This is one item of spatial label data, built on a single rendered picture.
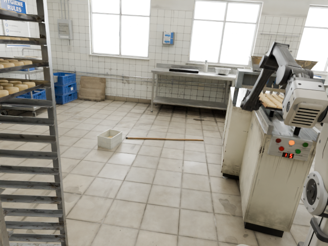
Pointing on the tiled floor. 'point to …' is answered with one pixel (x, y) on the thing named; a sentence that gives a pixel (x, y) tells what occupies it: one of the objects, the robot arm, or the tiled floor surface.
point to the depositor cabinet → (235, 136)
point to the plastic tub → (109, 138)
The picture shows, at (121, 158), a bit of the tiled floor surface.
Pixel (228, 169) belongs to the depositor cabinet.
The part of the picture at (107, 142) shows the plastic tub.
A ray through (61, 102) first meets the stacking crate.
